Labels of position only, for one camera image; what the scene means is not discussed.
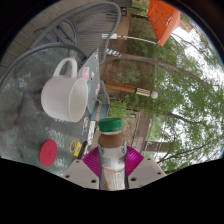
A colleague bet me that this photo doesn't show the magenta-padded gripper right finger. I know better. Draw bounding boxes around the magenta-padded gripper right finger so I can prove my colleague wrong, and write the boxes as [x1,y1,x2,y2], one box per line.
[125,146,167,190]

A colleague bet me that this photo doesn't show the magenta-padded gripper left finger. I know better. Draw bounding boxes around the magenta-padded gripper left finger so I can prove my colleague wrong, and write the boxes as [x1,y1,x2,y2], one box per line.
[62,146,101,190]

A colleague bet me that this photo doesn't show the green-capped coffee drink bottle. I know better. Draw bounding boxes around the green-capped coffee drink bottle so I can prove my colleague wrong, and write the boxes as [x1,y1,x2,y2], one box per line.
[97,117,128,191]

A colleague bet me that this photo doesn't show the yellow card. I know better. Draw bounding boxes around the yellow card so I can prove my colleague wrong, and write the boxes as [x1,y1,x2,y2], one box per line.
[73,141,83,158]

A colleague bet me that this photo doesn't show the black laptop with stickers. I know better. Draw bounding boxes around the black laptop with stickers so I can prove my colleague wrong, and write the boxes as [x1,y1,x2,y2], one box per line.
[78,139,92,160]

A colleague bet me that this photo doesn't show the flat round red coaster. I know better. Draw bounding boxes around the flat round red coaster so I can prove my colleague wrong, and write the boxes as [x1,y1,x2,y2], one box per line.
[39,139,59,167]

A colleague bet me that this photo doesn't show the white printed booklet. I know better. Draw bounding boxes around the white printed booklet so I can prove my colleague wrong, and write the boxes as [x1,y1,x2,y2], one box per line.
[87,119,97,138]

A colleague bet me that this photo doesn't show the colourful printed card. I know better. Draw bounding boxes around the colourful printed card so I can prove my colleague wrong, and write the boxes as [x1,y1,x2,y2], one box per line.
[81,116,90,136]

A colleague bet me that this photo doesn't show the white ceramic mug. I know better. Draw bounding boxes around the white ceramic mug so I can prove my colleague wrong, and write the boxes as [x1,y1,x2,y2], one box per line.
[40,57,89,123]

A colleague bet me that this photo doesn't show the grey laptop with stickers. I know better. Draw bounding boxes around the grey laptop with stickers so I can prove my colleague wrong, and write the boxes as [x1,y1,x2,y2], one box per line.
[77,48,101,114]

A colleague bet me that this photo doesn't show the blue yellow striped cone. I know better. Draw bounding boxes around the blue yellow striped cone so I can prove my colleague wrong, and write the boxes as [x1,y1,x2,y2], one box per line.
[105,48,123,58]

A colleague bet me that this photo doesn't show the grey wicker chair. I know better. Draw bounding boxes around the grey wicker chair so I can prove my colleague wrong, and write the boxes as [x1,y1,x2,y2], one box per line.
[31,1,122,64]

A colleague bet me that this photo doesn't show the orange canopy with white pole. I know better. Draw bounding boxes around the orange canopy with white pole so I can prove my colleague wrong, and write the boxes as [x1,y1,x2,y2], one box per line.
[101,0,184,47]

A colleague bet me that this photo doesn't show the round brown ring sticker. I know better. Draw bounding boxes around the round brown ring sticker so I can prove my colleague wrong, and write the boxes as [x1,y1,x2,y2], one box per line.
[69,139,78,153]

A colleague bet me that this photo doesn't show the globe-topped lamp post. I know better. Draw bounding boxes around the globe-topped lamp post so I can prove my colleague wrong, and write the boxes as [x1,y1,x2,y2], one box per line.
[103,80,159,100]

